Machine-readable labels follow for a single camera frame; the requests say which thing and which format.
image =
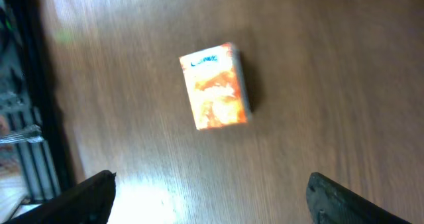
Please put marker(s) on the aluminium frame rail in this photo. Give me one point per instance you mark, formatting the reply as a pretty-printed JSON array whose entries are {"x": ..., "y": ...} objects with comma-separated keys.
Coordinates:
[{"x": 35, "y": 158}]

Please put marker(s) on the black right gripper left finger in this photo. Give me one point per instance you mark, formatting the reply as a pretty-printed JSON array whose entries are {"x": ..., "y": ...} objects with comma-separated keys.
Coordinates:
[{"x": 88, "y": 202}]

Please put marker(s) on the orange white small box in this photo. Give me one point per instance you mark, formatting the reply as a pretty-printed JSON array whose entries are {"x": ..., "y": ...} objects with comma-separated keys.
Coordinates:
[{"x": 215, "y": 87}]

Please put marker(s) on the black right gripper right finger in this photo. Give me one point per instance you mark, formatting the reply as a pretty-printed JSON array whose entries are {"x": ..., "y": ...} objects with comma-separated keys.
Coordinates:
[{"x": 330, "y": 202}]

